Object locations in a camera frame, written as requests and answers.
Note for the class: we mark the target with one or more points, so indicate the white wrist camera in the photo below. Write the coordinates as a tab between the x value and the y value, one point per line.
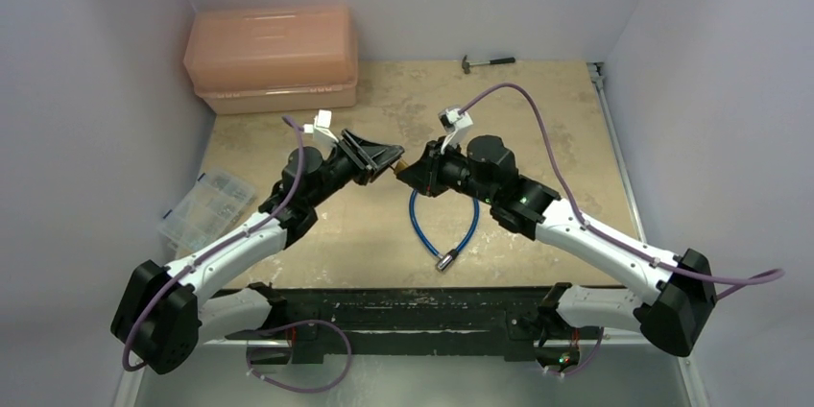
456	124
319	129

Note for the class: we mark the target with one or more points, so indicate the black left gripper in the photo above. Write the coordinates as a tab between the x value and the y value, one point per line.
366	157

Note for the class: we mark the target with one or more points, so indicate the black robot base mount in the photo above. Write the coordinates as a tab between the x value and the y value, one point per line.
517	324

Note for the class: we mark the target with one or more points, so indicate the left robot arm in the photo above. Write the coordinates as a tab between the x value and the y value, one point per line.
157	318

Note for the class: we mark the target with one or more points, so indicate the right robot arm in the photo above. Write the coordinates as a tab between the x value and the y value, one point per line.
662	298

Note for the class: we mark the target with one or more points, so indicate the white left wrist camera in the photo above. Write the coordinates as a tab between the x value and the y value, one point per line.
319	129

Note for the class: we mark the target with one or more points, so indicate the small black-handled hammer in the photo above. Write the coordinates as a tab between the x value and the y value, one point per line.
467	65

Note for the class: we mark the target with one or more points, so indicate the pink plastic toolbox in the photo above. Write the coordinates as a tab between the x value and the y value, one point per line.
275	59

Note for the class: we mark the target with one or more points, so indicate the clear plastic screw organizer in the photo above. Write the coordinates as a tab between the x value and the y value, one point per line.
214	204

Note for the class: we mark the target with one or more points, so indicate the brass padlock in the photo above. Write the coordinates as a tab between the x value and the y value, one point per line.
401	166

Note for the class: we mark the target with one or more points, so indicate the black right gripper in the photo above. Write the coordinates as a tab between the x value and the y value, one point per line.
430	167

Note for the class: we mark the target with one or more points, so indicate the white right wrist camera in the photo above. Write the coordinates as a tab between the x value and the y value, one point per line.
456	124

